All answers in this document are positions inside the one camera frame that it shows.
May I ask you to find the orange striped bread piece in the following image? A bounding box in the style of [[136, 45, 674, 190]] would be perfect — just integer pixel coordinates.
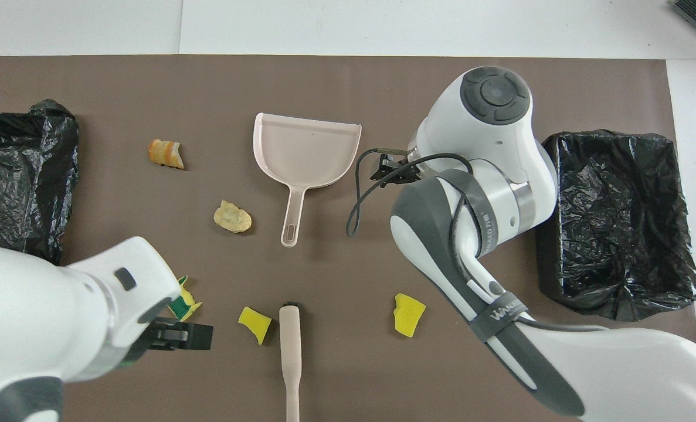
[[148, 139, 185, 171]]

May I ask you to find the pink plastic dustpan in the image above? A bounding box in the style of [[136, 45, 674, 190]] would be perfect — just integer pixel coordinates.
[[253, 113, 362, 248]]

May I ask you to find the pale lumpy bread piece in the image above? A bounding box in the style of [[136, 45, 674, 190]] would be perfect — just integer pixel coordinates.
[[213, 200, 253, 234]]

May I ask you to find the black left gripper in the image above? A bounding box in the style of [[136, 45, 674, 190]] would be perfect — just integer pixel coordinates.
[[126, 316, 214, 369]]

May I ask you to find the large yellow sponge piece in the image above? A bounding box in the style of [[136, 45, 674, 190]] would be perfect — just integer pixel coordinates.
[[393, 293, 426, 338]]

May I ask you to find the small yellow sponge piece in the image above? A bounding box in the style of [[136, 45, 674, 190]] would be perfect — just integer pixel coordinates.
[[237, 307, 273, 345]]

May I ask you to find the brown paper mat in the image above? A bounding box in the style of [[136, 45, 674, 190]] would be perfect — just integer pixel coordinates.
[[0, 55, 696, 422]]

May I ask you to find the green yellow sponge piece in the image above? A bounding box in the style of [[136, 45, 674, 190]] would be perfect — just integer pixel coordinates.
[[169, 275, 203, 322]]

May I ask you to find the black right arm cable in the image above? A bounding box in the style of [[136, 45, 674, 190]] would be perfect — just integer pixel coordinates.
[[347, 148, 609, 335]]

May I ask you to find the beige hand brush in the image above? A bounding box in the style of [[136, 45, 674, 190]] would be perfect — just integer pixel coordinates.
[[279, 302, 301, 422]]

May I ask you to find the black bag lined bin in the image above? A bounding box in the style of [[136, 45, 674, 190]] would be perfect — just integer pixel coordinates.
[[535, 130, 696, 322], [0, 99, 80, 266]]

